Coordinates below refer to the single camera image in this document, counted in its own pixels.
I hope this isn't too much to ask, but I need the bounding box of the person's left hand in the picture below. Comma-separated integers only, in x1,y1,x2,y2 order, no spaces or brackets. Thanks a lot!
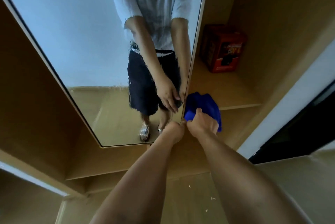
162,121,187,144

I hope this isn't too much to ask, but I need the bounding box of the person's right hand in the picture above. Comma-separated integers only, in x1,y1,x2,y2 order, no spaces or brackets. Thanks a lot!
186,108,219,138

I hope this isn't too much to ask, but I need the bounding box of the blue microfibre cloth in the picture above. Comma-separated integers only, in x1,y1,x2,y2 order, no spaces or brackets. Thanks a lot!
184,92,222,132

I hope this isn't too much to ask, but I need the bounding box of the light wooden wardrobe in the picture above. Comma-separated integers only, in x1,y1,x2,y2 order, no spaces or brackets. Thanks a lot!
0,0,335,198

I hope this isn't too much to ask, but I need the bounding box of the tall framed mirror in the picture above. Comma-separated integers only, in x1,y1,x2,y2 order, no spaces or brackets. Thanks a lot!
0,0,211,148

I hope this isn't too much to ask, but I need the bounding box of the person's left forearm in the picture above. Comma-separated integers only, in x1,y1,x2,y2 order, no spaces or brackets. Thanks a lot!
89,133,174,224

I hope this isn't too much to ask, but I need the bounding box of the person's right forearm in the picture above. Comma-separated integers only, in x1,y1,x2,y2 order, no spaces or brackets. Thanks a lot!
198,131,312,224

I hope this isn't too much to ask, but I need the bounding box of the red cardboard box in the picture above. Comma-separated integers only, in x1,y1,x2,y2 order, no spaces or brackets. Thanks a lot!
200,24,247,73

